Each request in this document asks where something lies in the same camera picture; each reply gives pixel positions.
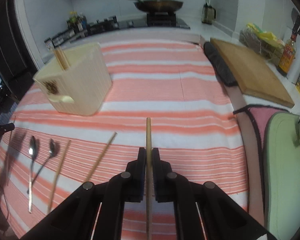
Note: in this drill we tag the pink striped tablecloth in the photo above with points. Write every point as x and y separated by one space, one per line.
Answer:
170 82

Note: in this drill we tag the glass oil jar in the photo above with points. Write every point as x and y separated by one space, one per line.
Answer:
208 13

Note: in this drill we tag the black gas stove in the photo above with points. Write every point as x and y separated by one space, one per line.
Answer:
148 20

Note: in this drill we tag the wooden cutting board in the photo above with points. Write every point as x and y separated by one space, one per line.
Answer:
253 75

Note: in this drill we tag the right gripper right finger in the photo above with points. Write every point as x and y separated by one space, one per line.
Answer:
202 211

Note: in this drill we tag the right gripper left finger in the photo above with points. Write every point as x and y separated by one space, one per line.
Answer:
95 211

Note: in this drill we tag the brown sauce bottle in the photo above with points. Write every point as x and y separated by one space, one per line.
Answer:
287 56

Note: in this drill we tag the wire basket with snacks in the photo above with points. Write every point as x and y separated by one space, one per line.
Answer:
262 42

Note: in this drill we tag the small steel spoon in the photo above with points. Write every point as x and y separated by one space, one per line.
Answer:
52 154

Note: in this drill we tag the green round mat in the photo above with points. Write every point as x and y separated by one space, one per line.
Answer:
282 176

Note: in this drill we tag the large steel spoon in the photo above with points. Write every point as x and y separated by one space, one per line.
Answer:
33 152

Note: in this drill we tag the cream utensil holder box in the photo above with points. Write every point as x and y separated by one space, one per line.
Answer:
82 87

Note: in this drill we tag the black wok with lid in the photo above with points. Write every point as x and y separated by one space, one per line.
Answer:
157 6

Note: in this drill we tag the condiment bottles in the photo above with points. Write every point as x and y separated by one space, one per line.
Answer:
77 22

